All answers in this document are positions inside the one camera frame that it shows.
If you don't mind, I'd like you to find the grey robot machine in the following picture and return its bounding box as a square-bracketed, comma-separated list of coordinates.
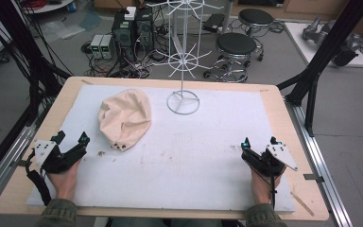
[302, 16, 362, 67]

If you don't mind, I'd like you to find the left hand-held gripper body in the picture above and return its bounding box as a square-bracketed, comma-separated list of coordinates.
[33, 139, 88, 175]

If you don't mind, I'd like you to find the thin wooden stick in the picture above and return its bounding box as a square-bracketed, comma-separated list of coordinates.
[290, 191, 316, 218]

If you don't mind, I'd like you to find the white wire rack stand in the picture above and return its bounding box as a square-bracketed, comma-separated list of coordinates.
[146, 0, 225, 116]

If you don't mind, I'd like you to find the black computer tower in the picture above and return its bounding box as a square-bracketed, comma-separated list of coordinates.
[111, 9, 137, 62]
[134, 7, 155, 53]

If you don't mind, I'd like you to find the beige cloth hat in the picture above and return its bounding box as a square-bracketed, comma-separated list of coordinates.
[97, 88, 153, 152]

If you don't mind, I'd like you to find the white foam mat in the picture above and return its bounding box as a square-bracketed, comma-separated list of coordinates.
[26, 83, 297, 213]

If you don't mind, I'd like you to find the tangle of floor cables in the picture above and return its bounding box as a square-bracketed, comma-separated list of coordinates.
[80, 6, 183, 79]

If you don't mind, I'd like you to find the black round stool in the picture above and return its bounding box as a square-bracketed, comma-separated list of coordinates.
[202, 32, 265, 84]
[237, 8, 275, 36]

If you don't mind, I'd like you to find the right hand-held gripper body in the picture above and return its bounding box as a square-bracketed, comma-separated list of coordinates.
[240, 143, 299, 178]

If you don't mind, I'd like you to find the grey bench power supply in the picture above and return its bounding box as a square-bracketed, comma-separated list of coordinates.
[89, 34, 104, 60]
[99, 34, 114, 60]

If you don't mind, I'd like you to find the black metal frame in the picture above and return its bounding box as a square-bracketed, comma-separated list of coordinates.
[276, 0, 363, 138]
[0, 0, 74, 187]

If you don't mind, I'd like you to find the white platform board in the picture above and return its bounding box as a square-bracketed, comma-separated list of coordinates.
[284, 22, 363, 69]

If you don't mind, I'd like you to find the person's left hand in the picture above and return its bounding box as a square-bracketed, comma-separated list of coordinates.
[46, 158, 82, 201]

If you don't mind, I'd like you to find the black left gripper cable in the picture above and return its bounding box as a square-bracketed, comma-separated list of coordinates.
[25, 148, 53, 207]

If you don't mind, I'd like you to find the aluminium rail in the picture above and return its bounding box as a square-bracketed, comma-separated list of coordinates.
[0, 97, 56, 213]
[284, 97, 354, 227]

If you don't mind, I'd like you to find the person's right hand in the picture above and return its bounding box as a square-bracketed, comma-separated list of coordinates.
[250, 166, 282, 205]

